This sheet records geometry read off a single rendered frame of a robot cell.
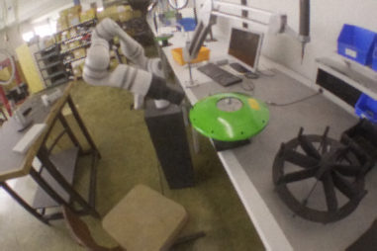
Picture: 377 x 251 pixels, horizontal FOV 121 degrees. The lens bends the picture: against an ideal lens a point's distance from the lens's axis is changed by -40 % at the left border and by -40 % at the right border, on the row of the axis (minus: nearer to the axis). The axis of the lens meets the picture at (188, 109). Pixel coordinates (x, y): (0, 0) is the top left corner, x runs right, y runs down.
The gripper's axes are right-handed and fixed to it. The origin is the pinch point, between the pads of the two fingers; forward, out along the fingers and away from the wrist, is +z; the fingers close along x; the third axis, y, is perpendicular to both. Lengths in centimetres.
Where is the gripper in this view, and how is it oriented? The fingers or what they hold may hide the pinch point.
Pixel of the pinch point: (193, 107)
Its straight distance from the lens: 62.5
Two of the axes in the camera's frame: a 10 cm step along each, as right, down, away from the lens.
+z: 8.6, 2.7, 4.4
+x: -2.7, -4.9, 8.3
